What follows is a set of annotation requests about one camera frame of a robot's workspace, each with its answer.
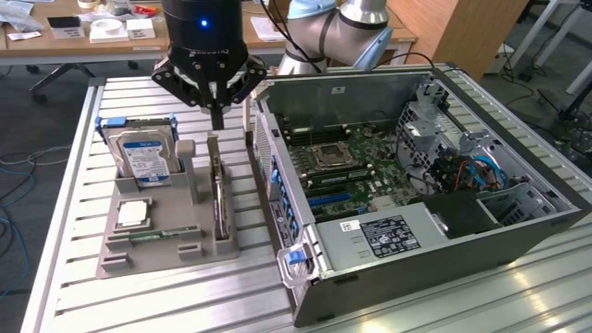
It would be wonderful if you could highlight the red packet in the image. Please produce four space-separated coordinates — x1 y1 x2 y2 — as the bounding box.
132 3 162 19

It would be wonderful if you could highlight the wooden desk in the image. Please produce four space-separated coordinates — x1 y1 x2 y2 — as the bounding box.
0 0 420 67

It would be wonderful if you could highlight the graphics card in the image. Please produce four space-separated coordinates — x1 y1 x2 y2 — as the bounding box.
204 133 234 241

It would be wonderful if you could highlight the installed RAM stick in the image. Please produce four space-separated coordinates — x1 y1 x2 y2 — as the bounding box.
307 169 376 185

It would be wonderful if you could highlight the wooden cabinet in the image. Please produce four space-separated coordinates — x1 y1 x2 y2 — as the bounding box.
386 0 532 80

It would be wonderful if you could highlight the grey parts rack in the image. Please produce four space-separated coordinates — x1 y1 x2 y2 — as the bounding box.
95 111 243 280

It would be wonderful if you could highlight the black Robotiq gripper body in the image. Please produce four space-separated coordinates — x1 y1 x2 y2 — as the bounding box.
162 0 252 88

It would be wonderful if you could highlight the green RAM stick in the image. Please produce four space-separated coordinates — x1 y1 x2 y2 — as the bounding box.
128 225 202 241

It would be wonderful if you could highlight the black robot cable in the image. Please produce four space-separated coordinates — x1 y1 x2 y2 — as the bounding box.
383 51 467 74

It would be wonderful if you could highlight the white floor cable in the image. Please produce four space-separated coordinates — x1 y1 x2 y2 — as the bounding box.
0 144 71 167

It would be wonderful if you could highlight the white tape roll on box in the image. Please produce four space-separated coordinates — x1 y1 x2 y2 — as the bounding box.
88 18 130 44

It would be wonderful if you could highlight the white paper label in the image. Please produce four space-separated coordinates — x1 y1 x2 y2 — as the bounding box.
6 30 43 42

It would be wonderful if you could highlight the blue floor cable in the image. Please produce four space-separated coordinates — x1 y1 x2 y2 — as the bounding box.
0 162 35 300

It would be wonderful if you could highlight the black chair base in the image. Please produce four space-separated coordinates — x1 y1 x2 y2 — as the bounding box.
28 61 140 104

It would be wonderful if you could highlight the blue expansion slot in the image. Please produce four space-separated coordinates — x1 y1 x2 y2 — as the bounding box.
308 192 354 208

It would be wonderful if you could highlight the white labelled box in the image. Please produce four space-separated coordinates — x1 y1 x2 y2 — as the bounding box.
126 17 156 41

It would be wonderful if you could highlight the stack of papers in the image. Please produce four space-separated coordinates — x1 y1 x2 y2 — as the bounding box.
250 15 292 42

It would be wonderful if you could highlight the black-topped white box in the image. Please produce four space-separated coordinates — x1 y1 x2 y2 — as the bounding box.
47 15 87 40

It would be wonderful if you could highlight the blue disk wire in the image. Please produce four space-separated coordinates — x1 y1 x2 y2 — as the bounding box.
470 155 511 192

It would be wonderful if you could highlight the silver CPU chip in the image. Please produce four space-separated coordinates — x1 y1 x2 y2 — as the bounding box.
115 200 152 227

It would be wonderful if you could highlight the green motherboard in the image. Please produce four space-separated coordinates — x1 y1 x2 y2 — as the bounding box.
280 116 420 223

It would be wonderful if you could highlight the red disk wire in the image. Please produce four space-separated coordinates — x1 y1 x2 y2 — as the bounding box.
455 157 476 191

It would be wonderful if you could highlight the open black PC case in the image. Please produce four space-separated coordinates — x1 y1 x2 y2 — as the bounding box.
247 62 592 329

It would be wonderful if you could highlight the CPU socket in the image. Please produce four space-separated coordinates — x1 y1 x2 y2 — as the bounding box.
310 141 356 171

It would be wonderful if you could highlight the metal disk bay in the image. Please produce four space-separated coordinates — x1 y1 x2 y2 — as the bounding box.
475 182 559 227

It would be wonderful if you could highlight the grey power supply unit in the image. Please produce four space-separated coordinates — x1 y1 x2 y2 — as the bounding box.
316 203 451 272

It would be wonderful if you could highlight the hard disk with blue bracket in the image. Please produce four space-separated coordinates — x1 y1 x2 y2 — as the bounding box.
94 112 183 189

